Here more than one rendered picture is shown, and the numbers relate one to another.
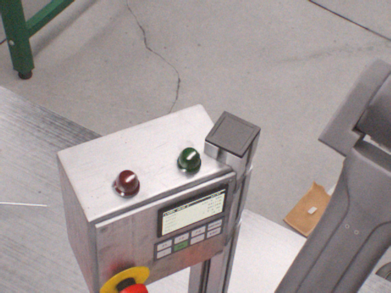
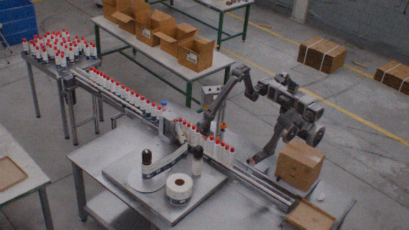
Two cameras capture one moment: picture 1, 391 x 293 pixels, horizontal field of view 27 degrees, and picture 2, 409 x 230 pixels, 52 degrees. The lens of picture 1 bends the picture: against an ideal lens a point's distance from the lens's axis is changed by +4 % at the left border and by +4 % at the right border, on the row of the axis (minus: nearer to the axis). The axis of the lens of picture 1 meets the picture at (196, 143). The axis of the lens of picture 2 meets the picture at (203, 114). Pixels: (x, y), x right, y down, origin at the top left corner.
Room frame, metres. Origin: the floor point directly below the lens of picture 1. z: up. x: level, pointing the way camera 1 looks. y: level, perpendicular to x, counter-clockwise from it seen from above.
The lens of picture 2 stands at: (-2.42, -0.55, 3.26)
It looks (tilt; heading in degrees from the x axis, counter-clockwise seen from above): 35 degrees down; 13
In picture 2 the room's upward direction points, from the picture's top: 5 degrees clockwise
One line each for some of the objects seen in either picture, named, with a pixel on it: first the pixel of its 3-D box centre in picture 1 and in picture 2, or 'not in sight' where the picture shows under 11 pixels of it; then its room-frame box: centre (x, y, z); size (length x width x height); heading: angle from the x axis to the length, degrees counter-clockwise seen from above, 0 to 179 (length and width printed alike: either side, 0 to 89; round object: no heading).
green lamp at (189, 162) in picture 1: (189, 158); not in sight; (0.46, 0.01, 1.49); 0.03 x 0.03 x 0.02
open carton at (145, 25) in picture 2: not in sight; (151, 27); (2.48, 1.39, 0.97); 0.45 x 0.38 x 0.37; 152
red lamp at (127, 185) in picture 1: (127, 181); not in sight; (0.42, 0.07, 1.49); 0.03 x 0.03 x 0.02
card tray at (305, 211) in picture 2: not in sight; (310, 218); (-0.08, -0.92, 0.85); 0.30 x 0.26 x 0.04; 65
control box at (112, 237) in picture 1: (149, 206); (212, 98); (0.46, 0.05, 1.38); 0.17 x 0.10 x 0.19; 121
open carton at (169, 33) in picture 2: not in sight; (177, 38); (2.31, 0.97, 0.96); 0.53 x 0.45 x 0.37; 151
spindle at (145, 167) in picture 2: not in sight; (146, 165); (-0.14, 0.39, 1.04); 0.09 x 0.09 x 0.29
